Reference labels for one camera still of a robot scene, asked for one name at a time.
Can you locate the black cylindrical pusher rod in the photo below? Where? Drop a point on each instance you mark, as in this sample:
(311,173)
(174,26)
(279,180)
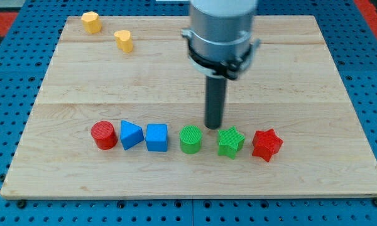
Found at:
(215,92)

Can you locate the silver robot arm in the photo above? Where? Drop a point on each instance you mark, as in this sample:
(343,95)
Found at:
(220,47)

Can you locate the blue triangle block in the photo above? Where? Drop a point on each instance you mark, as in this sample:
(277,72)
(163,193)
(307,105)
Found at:
(130,134)

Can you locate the green cylinder block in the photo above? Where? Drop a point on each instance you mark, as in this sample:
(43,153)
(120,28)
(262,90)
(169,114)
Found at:
(190,139)

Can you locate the green star block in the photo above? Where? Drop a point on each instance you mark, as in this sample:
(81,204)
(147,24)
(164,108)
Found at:
(230,142)

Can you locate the red star block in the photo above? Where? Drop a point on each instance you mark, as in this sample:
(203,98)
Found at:
(266,144)

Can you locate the blue cube block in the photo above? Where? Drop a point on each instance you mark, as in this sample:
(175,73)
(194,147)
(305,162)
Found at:
(157,137)

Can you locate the wooden board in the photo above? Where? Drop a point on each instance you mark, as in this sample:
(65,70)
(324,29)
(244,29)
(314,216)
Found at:
(293,87)

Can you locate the yellow heart block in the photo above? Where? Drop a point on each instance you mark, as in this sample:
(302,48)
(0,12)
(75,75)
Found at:
(124,40)

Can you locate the red cylinder block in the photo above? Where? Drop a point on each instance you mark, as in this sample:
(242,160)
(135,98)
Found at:
(104,135)

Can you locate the yellow hexagon block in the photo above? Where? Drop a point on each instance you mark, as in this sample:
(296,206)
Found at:
(91,22)

